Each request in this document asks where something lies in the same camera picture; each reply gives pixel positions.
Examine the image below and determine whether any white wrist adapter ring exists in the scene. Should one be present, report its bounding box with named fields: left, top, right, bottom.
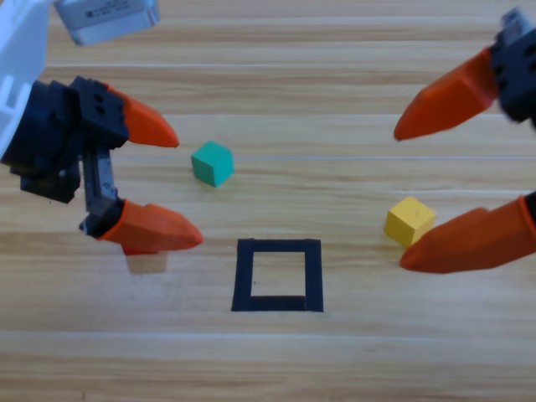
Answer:
left=0, top=0, right=55, bottom=158

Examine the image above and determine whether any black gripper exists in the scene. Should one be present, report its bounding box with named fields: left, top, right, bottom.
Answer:
left=0, top=75, right=180, bottom=215

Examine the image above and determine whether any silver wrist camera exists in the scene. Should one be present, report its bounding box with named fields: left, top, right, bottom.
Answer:
left=501, top=7, right=536, bottom=45
left=53, top=0, right=162, bottom=46

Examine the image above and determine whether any green wooden block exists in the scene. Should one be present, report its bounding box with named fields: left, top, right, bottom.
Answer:
left=190, top=140, right=235, bottom=188

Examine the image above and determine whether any yellow wooden block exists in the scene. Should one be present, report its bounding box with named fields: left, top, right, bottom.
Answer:
left=384, top=195, right=436, bottom=248

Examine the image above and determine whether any black tape square outline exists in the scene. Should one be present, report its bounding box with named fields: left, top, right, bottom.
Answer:
left=230, top=238, right=324, bottom=313

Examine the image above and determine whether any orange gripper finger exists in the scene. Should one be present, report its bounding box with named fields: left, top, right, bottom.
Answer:
left=393, top=27, right=536, bottom=142
left=79, top=198, right=205, bottom=255
left=399, top=194, right=536, bottom=275

